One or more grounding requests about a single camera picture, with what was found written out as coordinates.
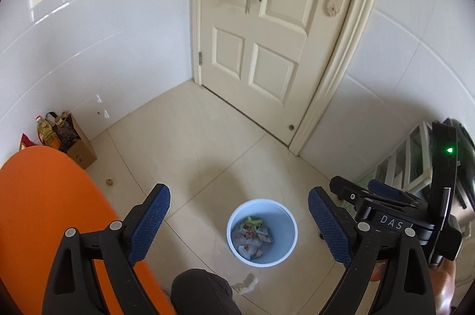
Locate person's right hand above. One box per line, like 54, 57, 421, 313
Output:
371, 260, 390, 282

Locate cardboard box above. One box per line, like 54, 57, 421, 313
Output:
56, 112, 98, 170

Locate white tissue scrap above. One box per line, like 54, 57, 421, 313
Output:
237, 274, 260, 295

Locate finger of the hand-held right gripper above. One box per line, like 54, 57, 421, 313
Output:
367, 179, 424, 206
330, 176, 375, 206

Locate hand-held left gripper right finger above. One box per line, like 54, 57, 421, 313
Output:
307, 187, 436, 315

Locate brown patterned bag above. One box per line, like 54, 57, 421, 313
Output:
46, 111, 80, 152

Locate person's dark trouser leg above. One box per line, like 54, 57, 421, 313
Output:
171, 267, 242, 315

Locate red bag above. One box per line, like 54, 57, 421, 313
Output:
19, 133, 38, 152

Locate white rack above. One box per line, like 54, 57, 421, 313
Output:
371, 120, 468, 212

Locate beige paper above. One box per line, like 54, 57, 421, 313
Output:
237, 239, 263, 261

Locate light blue waste bin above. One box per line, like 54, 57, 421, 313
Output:
226, 199, 298, 267

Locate cooking oil bottle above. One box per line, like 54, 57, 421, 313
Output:
36, 114, 62, 150

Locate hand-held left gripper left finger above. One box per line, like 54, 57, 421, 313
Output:
42, 183, 172, 315

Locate person's right forearm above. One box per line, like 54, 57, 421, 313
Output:
427, 259, 459, 315

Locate cream panel door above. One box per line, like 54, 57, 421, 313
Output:
191, 0, 388, 156

